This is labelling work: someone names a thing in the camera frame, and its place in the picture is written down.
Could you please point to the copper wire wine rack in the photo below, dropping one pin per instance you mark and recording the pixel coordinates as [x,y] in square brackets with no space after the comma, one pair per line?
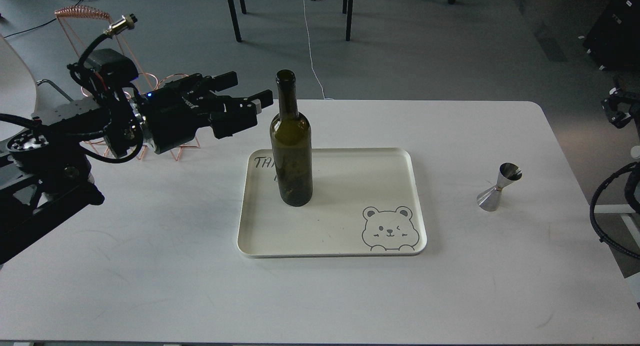
[84,12]

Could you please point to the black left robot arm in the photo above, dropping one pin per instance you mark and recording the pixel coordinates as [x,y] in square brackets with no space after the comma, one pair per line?
[46,175]

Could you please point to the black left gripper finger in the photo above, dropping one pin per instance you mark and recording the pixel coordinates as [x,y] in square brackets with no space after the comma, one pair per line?
[231,115]
[218,83]

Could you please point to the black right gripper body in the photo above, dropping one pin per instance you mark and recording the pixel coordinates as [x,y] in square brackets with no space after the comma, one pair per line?
[621,107]

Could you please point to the silver metal jigger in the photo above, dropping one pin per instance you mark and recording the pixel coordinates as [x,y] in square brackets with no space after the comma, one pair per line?
[490,199]

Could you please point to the black table legs right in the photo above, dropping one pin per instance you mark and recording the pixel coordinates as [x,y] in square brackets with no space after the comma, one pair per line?
[347,9]

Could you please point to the black cabinet on casters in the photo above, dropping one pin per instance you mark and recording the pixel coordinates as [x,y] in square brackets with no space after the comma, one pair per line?
[613,40]

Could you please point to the cream bear tray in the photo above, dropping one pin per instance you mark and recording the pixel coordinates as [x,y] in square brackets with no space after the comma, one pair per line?
[365,203]

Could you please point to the black table legs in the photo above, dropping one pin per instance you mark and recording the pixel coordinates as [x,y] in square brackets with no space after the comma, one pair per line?
[347,9]
[234,17]

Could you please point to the white chair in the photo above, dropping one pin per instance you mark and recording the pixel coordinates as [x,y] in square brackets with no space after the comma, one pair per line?
[21,94]

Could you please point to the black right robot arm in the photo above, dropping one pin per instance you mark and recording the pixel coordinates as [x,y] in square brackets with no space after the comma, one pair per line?
[631,188]

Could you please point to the black table legs left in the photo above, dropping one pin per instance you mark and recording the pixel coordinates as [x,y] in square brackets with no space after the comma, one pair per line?
[234,17]

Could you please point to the dark green wine bottle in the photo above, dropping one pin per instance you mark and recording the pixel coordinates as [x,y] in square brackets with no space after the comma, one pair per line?
[290,139]

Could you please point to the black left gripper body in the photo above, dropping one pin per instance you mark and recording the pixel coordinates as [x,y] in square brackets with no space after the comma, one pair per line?
[171,115]

